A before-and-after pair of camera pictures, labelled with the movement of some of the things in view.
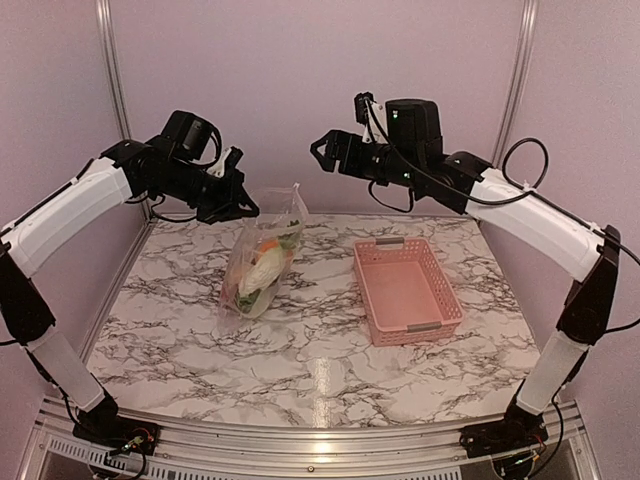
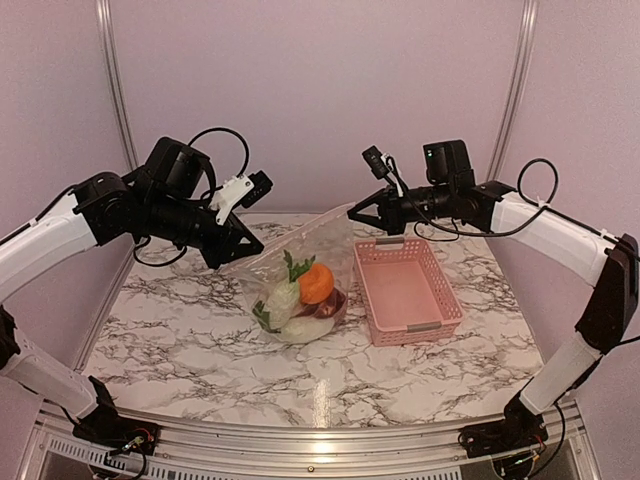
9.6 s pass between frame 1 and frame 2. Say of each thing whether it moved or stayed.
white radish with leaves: moved
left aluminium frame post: stayed
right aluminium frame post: stayed
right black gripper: moved
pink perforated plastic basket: stayed
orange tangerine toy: moved
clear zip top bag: moved
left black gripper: moved
